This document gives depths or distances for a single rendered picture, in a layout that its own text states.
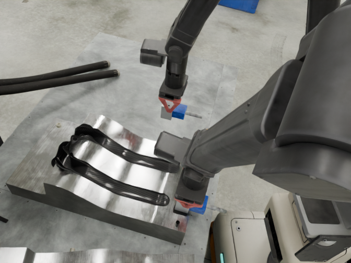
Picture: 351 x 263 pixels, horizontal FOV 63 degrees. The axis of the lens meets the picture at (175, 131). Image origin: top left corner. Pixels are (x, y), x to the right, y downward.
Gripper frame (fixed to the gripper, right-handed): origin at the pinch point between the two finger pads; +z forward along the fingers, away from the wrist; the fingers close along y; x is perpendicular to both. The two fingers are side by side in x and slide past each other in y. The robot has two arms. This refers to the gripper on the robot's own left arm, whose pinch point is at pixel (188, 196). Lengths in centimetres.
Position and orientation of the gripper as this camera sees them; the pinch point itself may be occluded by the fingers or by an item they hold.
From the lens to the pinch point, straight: 75.6
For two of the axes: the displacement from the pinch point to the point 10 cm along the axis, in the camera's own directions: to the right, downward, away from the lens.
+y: -2.7, 7.4, -6.2
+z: -1.2, 6.2, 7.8
